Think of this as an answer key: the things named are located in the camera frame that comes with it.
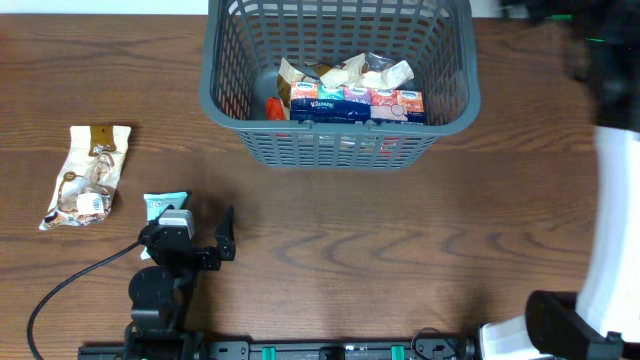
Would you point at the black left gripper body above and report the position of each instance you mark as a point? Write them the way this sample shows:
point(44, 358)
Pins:
point(204, 260)

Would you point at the teal snack packet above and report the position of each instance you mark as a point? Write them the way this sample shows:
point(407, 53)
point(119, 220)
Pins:
point(157, 203)

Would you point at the beige nut snack bag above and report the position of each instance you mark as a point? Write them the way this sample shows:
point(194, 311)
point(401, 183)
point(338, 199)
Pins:
point(87, 182)

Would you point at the orange spaghetti packet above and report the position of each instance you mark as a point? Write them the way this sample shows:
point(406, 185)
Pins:
point(275, 110)

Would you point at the blue tissue multipack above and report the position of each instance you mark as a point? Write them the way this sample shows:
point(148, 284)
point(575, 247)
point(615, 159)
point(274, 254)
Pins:
point(315, 102)

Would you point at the beige rice bag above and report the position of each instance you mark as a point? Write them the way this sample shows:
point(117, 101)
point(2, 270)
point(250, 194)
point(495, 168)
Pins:
point(288, 74)

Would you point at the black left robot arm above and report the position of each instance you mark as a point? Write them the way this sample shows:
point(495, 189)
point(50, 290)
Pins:
point(161, 294)

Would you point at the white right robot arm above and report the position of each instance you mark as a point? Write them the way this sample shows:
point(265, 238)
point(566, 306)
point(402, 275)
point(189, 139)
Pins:
point(601, 321)

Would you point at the grey plastic basket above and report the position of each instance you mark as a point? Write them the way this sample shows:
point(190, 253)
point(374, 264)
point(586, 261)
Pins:
point(246, 41)

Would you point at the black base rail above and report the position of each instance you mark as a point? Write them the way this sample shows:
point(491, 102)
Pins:
point(436, 348)

